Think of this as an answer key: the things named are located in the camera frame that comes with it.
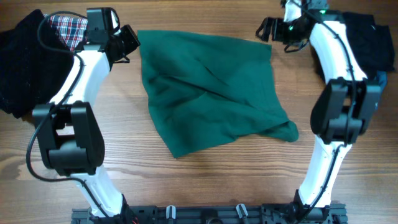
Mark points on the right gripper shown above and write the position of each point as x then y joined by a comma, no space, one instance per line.
276,24

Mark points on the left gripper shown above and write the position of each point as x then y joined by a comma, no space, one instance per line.
133,43

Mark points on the green cloth garment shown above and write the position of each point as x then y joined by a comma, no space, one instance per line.
209,90

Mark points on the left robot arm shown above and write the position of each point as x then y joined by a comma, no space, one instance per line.
66,130

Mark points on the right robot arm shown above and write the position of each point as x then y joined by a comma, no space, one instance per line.
345,107

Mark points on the red plaid shirt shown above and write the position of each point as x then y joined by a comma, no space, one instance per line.
70,30

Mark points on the black crumpled garment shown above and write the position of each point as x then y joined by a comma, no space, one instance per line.
352,46

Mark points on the black folded garment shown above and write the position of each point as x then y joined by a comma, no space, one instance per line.
30,74

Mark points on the blue denim garment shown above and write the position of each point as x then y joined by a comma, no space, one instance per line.
381,77

